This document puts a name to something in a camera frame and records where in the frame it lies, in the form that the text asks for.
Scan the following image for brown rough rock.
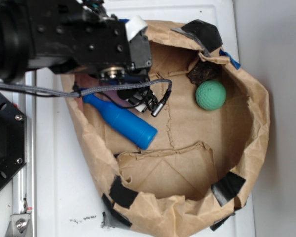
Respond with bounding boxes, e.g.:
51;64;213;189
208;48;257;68
187;61;221;85

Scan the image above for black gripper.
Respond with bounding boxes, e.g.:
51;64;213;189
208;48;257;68
96;17;161;116

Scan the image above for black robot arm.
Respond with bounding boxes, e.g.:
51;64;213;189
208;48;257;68
0;0;152;84

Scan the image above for white plastic tray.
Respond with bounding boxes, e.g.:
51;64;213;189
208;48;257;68
36;0;257;237

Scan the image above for aluminium extrusion rail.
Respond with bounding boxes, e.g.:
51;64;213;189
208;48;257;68
12;71;37;237

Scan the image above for blue plastic bottle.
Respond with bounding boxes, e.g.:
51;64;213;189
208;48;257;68
83;94;158;150

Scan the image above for brown paper bag bin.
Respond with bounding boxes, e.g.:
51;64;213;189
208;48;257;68
66;20;270;237

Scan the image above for green dimpled ball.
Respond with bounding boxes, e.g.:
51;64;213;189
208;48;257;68
195;80;227;111

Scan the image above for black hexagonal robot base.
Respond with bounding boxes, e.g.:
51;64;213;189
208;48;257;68
0;93;25;191

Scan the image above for metal corner bracket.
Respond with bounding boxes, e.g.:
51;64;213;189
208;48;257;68
5;213;33;237

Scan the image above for grey braided cable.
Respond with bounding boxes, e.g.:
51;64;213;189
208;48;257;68
0;79;173;117

